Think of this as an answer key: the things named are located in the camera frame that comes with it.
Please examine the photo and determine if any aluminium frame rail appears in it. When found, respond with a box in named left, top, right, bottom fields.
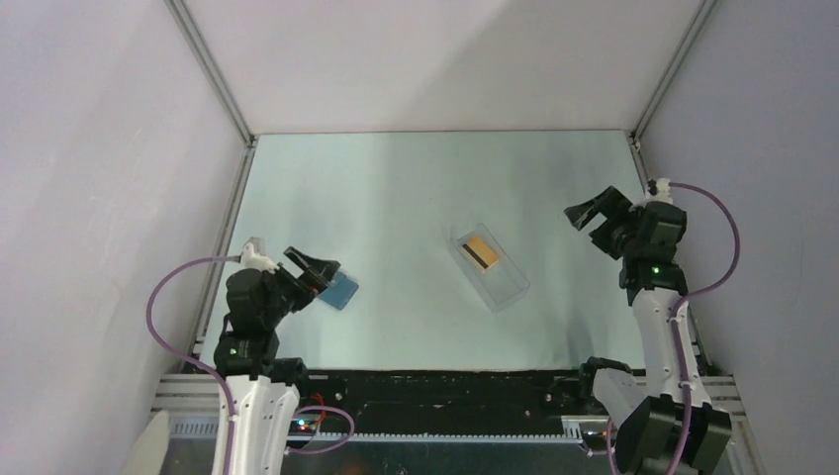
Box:
left=627, top=0, right=722, bottom=375
left=166, top=1, right=256, bottom=353

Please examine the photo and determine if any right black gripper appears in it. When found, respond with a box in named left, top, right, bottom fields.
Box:
left=563, top=186, right=642, bottom=260

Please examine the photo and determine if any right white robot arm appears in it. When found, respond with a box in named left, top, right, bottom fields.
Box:
left=564, top=185, right=732, bottom=474

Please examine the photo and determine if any right aluminium frame rail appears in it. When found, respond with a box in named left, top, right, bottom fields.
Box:
left=627, top=0, right=722, bottom=375

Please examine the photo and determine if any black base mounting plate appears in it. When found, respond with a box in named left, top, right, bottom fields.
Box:
left=268, top=369, right=606, bottom=437

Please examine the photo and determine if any clear acrylic box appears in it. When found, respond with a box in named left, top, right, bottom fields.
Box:
left=449, top=223, right=530, bottom=314

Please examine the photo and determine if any left aluminium frame rail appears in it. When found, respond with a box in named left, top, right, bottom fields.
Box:
left=166, top=1, right=256, bottom=353

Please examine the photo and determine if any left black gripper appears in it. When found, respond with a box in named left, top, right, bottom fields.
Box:
left=261, top=246, right=338, bottom=326

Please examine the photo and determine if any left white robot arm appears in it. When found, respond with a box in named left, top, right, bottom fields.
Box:
left=213, top=242, right=341, bottom=474

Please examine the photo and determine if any blue card holder wallet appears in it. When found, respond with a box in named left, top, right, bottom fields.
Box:
left=319, top=271, right=359, bottom=311

